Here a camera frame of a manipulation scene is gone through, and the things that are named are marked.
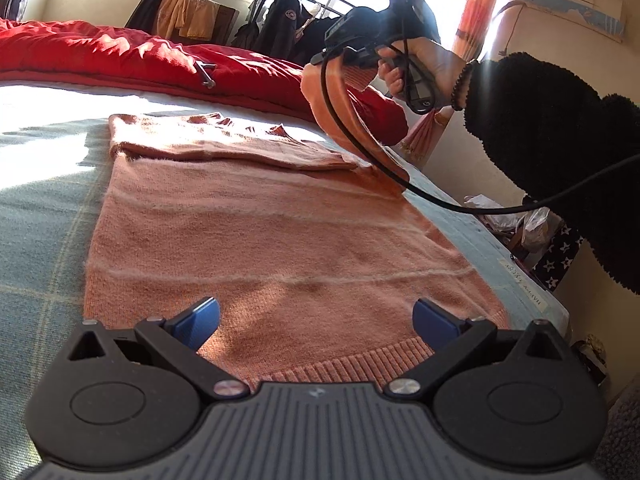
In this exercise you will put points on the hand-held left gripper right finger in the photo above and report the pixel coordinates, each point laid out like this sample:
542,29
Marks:
435,321

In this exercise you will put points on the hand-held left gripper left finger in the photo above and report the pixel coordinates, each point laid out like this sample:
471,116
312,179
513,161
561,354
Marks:
197,321

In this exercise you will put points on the orange knit sweater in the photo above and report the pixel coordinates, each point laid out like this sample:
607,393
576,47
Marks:
250,240

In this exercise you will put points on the person's right forearm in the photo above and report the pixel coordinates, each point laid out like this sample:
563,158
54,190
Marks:
540,120

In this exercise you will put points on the pile of white clothes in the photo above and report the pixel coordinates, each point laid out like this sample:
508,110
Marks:
492,205

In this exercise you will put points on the person's right hand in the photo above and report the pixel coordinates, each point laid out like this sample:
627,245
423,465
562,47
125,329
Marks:
442,67

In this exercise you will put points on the hanging black coats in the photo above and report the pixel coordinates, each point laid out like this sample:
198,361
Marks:
317,37

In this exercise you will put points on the black jacket with round patch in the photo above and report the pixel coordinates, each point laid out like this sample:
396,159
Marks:
280,22

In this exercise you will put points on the orange pink curtain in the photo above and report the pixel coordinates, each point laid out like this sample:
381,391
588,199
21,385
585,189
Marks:
480,5

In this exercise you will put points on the navy star print blanket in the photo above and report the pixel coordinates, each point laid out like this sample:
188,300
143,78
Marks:
557,260

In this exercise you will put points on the clear plastic bag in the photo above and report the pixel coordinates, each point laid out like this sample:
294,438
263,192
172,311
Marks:
537,227

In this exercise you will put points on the metal quilt clip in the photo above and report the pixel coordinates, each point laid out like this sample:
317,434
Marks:
207,77

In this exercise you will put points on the orange yellow garment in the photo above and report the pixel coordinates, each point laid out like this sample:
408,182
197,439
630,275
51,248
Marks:
187,15

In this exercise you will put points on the bed with plaid sheet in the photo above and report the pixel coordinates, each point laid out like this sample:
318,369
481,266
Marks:
40,210

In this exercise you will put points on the dark wooden chair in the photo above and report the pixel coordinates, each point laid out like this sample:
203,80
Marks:
142,10

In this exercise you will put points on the red quilt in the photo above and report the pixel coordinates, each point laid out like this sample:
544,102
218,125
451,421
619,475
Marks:
125,55

